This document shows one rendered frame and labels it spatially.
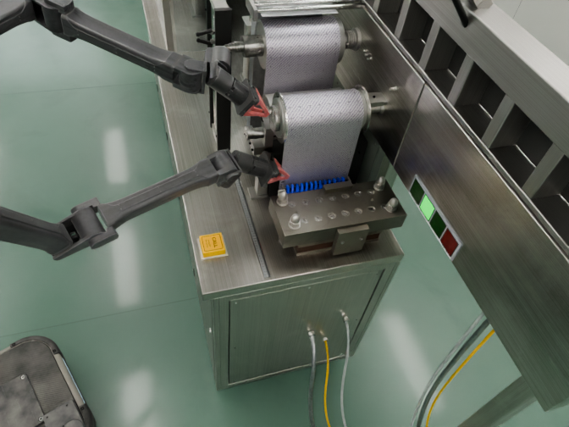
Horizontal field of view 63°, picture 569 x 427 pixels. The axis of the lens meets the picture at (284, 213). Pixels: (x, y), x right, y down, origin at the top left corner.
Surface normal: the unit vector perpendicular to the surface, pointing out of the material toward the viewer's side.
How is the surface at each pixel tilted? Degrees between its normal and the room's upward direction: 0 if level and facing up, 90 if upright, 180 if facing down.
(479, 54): 90
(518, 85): 90
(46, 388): 0
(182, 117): 0
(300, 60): 92
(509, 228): 90
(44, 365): 0
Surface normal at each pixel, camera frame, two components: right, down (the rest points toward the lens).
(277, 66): 0.28, 0.76
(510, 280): -0.95, 0.15
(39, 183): 0.10, -0.65
